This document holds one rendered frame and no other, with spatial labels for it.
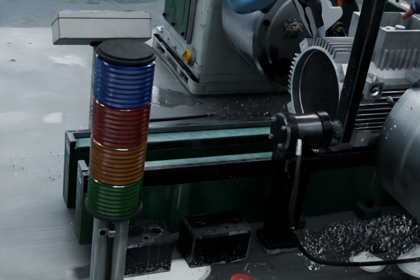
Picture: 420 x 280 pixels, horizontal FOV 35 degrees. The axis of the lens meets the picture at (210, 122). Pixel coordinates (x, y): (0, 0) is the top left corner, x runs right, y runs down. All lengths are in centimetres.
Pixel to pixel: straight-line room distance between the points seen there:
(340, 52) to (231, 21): 37
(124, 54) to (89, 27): 56
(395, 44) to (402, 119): 23
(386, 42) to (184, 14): 62
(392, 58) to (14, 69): 92
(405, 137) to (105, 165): 44
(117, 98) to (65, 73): 101
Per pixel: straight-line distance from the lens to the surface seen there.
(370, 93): 112
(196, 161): 109
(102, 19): 122
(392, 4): 134
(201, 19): 156
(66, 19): 120
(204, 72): 158
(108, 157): 69
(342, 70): 111
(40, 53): 178
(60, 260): 105
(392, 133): 98
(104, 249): 78
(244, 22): 137
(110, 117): 67
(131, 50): 67
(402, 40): 117
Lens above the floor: 146
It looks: 26 degrees down
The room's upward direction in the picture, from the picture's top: 9 degrees clockwise
